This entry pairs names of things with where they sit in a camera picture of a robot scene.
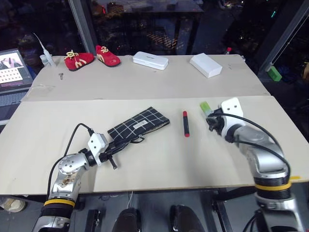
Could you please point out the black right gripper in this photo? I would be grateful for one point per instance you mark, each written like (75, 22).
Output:
(217, 123)

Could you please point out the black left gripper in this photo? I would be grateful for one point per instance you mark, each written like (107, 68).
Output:
(108, 154)

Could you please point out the green highlighter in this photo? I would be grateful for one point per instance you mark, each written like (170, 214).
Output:
(205, 107)

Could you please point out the black white grid pouch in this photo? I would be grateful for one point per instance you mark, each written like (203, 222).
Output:
(137, 123)

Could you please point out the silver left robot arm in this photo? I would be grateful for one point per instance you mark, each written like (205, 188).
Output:
(68, 166)

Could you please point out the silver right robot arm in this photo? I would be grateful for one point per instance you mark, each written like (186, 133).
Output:
(263, 149)

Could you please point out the red black marker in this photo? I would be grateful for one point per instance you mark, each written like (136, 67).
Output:
(185, 124)

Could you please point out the white rectangular box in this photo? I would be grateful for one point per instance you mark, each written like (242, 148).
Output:
(206, 65)

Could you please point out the red capped bottle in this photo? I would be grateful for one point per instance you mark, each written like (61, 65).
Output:
(228, 50)

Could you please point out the dark rounded shape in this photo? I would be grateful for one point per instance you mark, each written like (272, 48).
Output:
(128, 221)
(184, 220)

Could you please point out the green box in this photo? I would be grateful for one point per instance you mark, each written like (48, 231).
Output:
(274, 73)

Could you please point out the flat white case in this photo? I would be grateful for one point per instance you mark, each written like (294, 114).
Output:
(150, 60)

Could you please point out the red shoe yellow laces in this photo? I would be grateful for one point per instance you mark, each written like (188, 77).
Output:
(107, 56)
(79, 60)

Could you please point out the small metal key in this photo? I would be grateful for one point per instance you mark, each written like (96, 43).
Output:
(61, 75)

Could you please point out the white round object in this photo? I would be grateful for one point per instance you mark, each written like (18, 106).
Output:
(13, 205)

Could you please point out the grey metal window pillar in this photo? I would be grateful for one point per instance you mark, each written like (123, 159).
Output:
(83, 26)

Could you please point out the open laptop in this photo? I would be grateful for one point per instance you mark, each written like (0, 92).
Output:
(10, 77)

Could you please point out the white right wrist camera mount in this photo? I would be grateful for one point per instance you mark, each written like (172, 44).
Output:
(232, 107)

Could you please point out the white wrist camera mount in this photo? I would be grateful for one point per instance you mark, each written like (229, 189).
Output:
(96, 143)
(232, 107)

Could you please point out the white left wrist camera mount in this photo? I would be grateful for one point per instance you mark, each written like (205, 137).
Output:
(96, 143)

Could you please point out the black bracket under table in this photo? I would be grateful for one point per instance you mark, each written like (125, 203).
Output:
(93, 221)

